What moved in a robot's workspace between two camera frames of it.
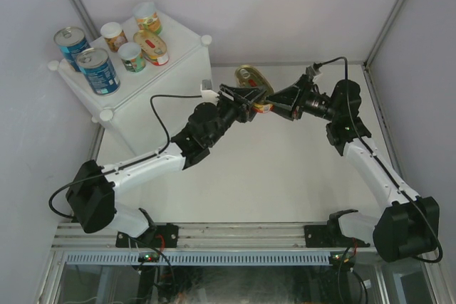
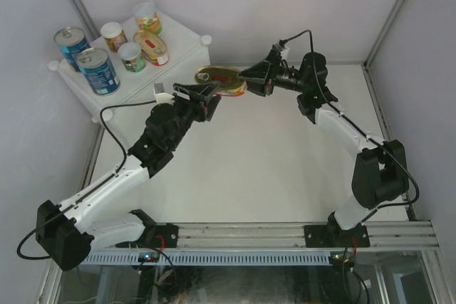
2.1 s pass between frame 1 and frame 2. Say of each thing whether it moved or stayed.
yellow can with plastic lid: stayed
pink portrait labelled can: stayed
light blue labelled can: stayed
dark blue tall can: stayed
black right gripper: moved
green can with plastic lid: stayed
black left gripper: moved
